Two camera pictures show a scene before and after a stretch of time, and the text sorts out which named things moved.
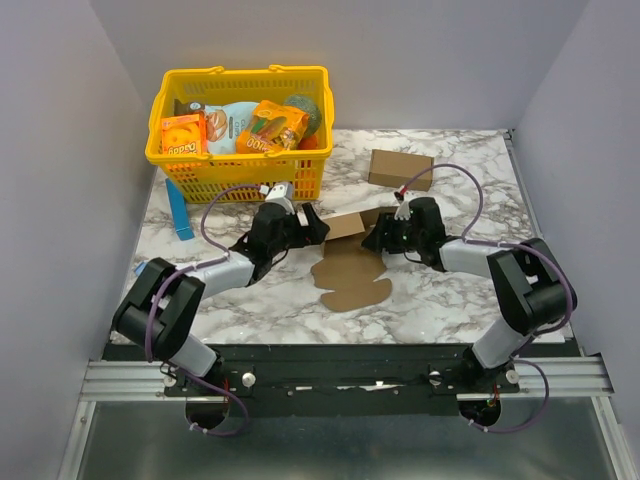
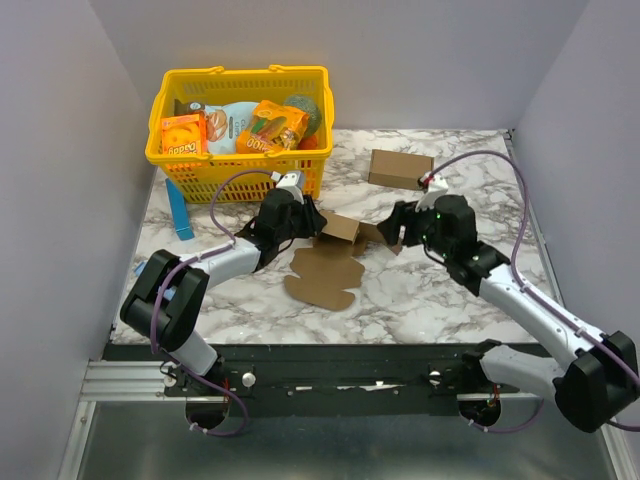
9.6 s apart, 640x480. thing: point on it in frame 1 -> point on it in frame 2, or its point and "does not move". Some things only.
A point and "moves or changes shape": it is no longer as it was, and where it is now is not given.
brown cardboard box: [349, 269] moves or changes shape
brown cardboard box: [399, 168] does not move
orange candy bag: [274, 127] does not move
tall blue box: [180, 212] does not move
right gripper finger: [377, 239] -> [394, 227]
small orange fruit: [308, 143] does not move
